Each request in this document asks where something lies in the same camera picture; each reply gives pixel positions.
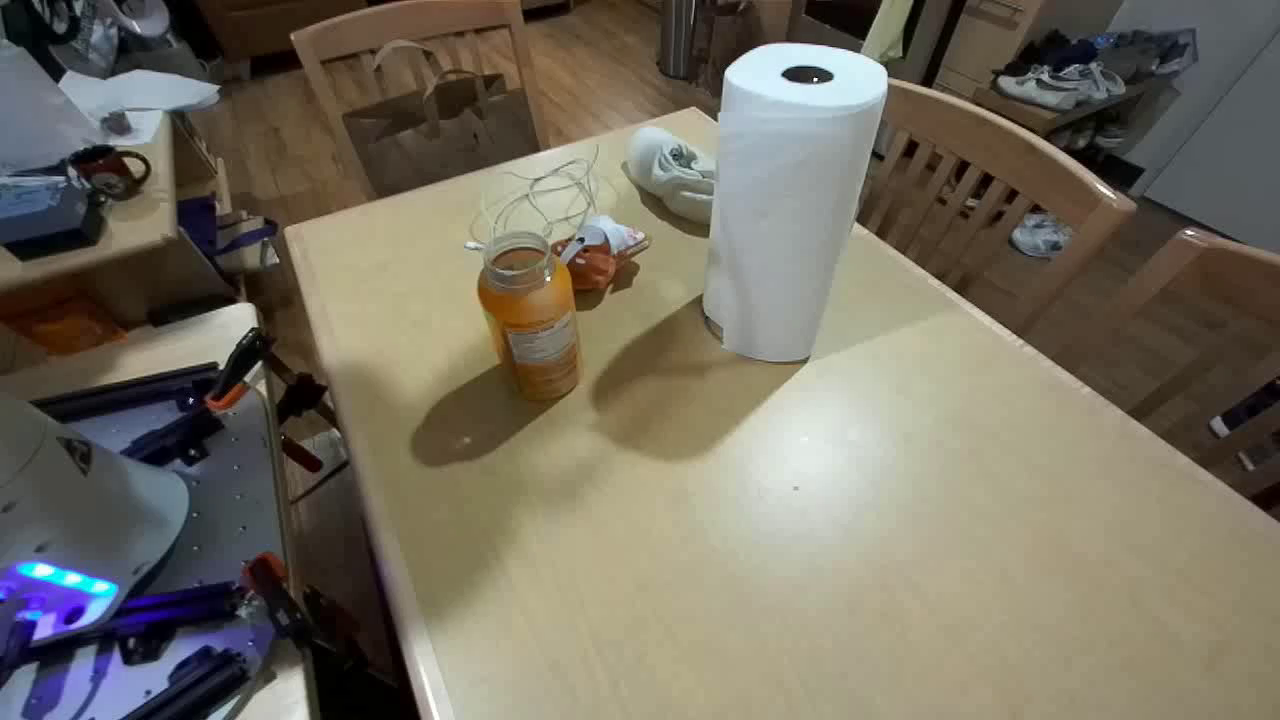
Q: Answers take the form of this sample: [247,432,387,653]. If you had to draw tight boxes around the dark blue shoes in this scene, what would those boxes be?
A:
[1033,28,1204,77]

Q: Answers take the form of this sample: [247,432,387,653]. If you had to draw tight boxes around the black orange bar clamp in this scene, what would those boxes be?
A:
[236,551,318,657]
[119,323,275,473]

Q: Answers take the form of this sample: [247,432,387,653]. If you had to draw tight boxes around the wooden shoe rack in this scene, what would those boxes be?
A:
[967,63,1185,144]

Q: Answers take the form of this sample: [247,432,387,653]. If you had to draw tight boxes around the wooden chair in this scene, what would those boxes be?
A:
[289,0,551,206]
[857,77,1142,335]
[1064,224,1280,526]

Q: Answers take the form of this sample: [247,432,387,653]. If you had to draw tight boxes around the white sneakers pair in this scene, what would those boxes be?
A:
[992,57,1131,112]

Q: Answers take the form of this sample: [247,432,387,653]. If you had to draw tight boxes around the grey blue device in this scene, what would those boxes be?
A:
[0,168,113,263]

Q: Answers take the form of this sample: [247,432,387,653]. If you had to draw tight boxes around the white cloth object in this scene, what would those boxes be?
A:
[551,213,652,296]

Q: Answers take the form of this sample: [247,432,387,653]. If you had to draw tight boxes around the black red ring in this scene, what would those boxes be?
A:
[64,140,158,206]

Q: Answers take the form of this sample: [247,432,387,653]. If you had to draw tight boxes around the grey mounting plate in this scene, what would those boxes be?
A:
[34,376,291,720]

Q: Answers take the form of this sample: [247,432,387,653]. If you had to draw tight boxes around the white paper towel roll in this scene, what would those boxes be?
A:
[700,41,893,369]

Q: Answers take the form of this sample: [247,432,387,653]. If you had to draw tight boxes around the white paper sheet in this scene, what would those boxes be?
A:
[58,63,223,121]

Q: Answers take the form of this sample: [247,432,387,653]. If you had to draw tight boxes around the white grey sneakers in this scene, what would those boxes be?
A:
[1009,209,1078,259]

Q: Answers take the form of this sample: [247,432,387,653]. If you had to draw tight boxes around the grey metal bin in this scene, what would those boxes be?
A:
[656,0,709,82]

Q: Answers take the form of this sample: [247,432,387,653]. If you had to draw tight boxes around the wooden side desk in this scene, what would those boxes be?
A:
[0,112,236,334]

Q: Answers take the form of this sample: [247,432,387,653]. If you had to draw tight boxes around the white door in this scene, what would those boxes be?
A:
[1111,0,1280,251]

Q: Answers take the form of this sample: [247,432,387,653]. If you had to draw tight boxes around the white cap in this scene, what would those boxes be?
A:
[620,123,721,224]

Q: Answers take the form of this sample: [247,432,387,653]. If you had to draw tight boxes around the small wooden robot stand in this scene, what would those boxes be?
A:
[0,299,318,720]

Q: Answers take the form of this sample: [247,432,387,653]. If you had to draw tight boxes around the orange juice bottle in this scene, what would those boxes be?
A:
[476,229,584,410]

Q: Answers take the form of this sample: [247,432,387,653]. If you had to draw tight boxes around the brown paper bag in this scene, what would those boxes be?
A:
[342,36,545,199]

